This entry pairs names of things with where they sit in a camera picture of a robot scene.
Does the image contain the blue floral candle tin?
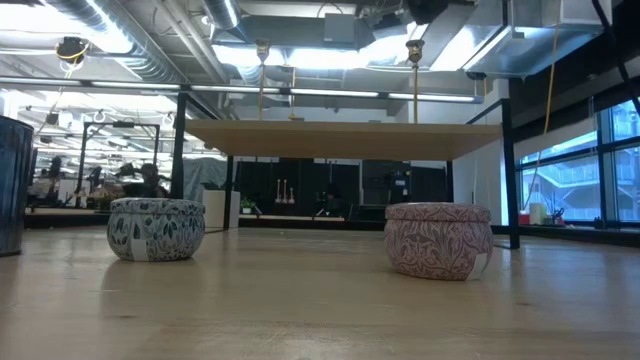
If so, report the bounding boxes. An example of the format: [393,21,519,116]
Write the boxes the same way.
[106,197,207,263]

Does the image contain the grey fabric cover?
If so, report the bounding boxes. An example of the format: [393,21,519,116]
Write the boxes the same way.
[182,157,229,204]

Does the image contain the pink floral candle tin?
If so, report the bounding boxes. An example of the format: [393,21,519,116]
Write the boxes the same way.
[383,201,495,282]

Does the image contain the gold candlestick holder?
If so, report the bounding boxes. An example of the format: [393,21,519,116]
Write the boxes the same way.
[255,38,272,121]
[405,38,426,125]

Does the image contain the black equipment rack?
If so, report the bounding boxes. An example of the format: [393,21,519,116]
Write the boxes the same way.
[359,159,414,221]

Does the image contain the wooden shelf with black legs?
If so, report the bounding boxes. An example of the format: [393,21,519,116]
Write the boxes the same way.
[167,92,521,250]

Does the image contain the black curtain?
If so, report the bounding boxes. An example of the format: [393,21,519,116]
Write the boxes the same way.
[234,158,361,221]

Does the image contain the person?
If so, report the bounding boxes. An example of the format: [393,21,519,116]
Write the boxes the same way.
[119,162,171,200]

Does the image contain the black yellow cable reel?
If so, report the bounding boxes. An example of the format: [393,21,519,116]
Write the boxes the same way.
[54,35,91,66]

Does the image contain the yellow hanging cable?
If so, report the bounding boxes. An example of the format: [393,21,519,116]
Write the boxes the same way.
[522,0,564,211]

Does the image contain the long tube light strip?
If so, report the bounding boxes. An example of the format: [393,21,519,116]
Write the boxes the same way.
[0,77,485,105]

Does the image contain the tall silver candle tin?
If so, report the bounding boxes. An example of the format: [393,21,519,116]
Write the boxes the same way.
[0,115,35,258]

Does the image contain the black background workstation frame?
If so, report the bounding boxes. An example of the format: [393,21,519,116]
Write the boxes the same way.
[74,121,161,196]

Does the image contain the white pot with green plant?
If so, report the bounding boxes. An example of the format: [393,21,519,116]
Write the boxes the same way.
[201,180,241,230]

